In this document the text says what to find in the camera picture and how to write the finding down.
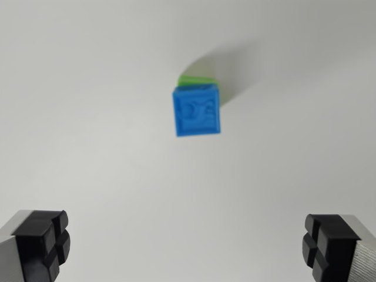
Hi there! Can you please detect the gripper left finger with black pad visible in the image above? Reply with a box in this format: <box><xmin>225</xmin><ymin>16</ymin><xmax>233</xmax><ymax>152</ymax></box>
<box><xmin>0</xmin><ymin>209</ymin><xmax>72</xmax><ymax>282</ymax></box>

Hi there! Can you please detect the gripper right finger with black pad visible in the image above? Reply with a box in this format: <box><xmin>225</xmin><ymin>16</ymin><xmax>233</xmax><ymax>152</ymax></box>
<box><xmin>301</xmin><ymin>213</ymin><xmax>376</xmax><ymax>282</ymax></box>

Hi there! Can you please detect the blue embossed cube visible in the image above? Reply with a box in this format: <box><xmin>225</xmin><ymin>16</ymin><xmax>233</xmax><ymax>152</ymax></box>
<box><xmin>172</xmin><ymin>83</ymin><xmax>221</xmax><ymax>138</ymax></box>

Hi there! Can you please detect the green embossed cube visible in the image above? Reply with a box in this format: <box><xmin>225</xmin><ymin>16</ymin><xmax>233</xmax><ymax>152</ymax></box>
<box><xmin>176</xmin><ymin>74</ymin><xmax>221</xmax><ymax>88</ymax></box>

